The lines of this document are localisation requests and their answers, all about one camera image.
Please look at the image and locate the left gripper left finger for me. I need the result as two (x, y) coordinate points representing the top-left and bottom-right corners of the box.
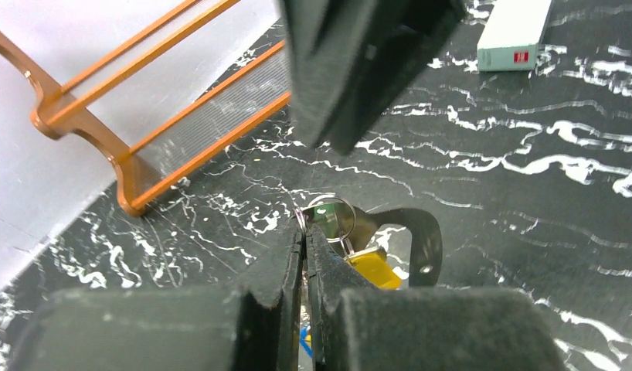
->
(8, 221), (304, 370)

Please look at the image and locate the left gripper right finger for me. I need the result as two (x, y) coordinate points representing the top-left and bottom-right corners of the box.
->
(305, 227), (565, 370)

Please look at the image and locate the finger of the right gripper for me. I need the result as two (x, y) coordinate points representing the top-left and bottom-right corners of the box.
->
(280, 0), (466, 155)

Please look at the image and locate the blue tag key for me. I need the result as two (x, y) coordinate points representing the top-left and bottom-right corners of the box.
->
(299, 325), (313, 358)

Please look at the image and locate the orange two-tier rack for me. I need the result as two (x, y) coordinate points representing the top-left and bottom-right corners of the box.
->
(0, 1), (280, 221)

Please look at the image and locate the white small box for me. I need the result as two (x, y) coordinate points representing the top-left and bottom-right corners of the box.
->
(477, 0), (552, 73)

